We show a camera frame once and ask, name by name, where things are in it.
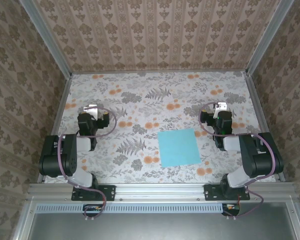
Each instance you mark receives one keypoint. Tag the light blue paper sheet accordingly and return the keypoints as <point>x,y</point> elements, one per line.
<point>178,147</point>

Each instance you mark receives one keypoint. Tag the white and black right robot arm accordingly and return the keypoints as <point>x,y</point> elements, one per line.
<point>262,160</point>

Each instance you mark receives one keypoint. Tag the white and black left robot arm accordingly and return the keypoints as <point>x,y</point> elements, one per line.
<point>67,155</point>

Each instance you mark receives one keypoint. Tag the floral patterned table cover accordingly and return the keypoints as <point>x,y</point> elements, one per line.
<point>140,87</point>

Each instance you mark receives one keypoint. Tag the grey metal panel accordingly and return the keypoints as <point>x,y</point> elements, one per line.
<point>160,227</point>

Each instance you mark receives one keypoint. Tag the aluminium table edge rail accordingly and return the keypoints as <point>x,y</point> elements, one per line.
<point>256,100</point>
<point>62,100</point>
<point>160,72</point>

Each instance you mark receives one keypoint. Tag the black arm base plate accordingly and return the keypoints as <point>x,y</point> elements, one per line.
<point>110,192</point>
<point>210,192</point>

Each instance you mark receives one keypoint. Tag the wide aluminium mounting rail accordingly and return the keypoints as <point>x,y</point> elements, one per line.
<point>160,191</point>

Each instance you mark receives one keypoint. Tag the aluminium frame post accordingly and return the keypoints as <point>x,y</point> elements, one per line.
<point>267,37</point>
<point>50,37</point>

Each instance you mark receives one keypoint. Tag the aluminium lower frame bar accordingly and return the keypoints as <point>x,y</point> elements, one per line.
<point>298,220</point>
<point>25,220</point>

